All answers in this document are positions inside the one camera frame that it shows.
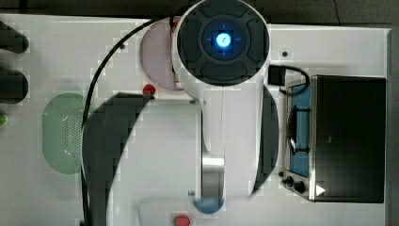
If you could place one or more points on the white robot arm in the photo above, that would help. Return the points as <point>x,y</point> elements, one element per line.
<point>220,53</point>

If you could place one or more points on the black toaster oven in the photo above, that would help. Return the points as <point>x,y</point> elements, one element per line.
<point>336,139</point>

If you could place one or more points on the small red strawberry toy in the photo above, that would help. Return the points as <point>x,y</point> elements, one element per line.
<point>149,90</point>

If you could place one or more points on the lilac round plate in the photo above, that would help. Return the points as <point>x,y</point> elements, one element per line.
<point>155,56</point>

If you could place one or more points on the blue cup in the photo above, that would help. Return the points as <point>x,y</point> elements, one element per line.
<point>208,206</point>

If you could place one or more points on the green perforated colander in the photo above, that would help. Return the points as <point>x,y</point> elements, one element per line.
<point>61,132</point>

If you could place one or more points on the black cylindrical cup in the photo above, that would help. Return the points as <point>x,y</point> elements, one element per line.
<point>13,87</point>

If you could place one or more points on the dark brown cylindrical cup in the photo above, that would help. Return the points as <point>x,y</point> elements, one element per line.
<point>11,40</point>

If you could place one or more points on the black wrist camera block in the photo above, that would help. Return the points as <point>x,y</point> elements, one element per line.
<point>276,75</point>

